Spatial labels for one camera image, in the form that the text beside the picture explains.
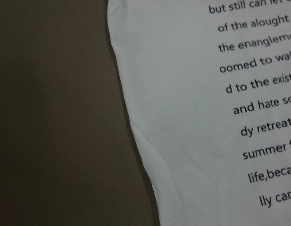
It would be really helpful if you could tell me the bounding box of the white long-sleeve printed shirt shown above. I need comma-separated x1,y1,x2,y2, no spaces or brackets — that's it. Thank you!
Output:
108,0,291,226

